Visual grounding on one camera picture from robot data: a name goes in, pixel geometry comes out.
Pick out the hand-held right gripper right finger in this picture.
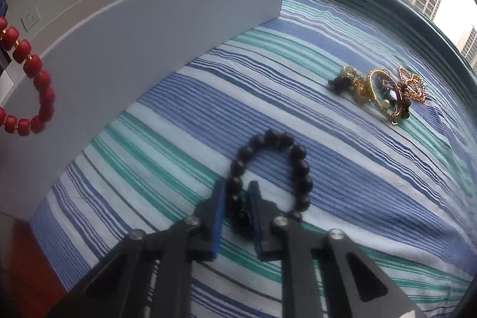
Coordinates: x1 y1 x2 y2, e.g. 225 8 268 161
248 180 429 318

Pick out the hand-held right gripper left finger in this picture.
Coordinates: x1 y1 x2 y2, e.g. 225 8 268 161
48 178 228 318

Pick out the red bead bracelet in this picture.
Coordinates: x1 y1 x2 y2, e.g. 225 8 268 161
0 16 56 134

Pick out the black bead bracelet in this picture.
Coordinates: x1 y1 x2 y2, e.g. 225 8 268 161
227 129 314 237

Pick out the blue green striped bedsheet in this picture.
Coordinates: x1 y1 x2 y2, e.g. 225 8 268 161
30 0 477 318

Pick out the grey bed side board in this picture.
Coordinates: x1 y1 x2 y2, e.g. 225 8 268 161
0 0 287 222

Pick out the gold oval hoop pendant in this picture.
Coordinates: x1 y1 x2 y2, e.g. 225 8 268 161
366 68 412 127

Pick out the gold black tassel earring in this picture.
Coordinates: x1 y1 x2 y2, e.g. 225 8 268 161
328 65 369 107

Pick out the gold triangle earring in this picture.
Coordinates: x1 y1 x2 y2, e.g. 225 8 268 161
396 66 428 103

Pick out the distant beige building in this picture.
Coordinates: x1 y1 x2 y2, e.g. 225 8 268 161
456 24 477 73

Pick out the white wall socket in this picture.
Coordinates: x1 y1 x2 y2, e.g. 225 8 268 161
21 8 40 31

